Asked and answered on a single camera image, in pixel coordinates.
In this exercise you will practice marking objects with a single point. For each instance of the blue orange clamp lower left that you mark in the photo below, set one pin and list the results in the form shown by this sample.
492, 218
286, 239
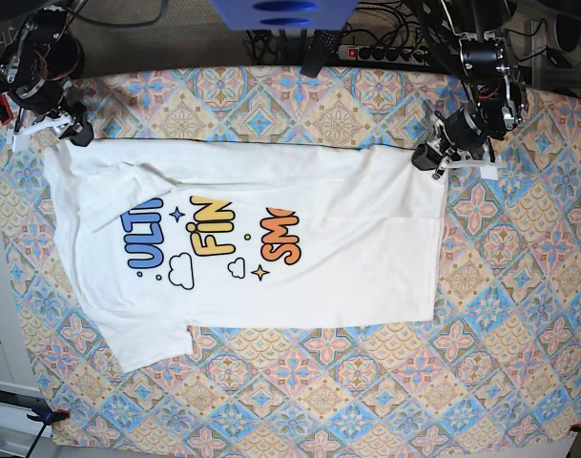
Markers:
46, 417

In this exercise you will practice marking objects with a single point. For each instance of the patterned tablecloth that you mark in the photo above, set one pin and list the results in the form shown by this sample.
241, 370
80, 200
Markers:
498, 367

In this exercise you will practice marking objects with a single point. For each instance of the white cabinet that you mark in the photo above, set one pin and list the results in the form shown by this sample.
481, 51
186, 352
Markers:
19, 391

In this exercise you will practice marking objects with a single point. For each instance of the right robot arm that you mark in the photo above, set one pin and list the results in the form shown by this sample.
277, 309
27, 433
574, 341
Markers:
39, 60

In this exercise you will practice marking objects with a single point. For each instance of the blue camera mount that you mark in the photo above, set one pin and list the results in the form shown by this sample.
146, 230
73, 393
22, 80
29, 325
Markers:
244, 15

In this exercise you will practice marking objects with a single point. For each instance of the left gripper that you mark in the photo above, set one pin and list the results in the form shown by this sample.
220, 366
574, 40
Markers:
462, 133

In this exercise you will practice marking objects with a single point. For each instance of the black power strip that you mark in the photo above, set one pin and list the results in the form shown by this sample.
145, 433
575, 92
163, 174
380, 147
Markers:
383, 54

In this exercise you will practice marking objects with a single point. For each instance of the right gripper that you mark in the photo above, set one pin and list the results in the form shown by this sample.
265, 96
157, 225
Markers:
53, 99

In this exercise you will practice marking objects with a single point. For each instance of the white printed T-shirt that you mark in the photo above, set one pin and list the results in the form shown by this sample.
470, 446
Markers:
160, 236

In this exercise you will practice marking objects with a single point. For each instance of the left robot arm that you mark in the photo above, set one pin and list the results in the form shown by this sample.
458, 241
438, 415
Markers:
468, 39

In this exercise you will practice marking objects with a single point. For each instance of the black brush-like bracket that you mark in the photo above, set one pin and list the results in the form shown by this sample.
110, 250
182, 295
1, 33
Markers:
324, 44

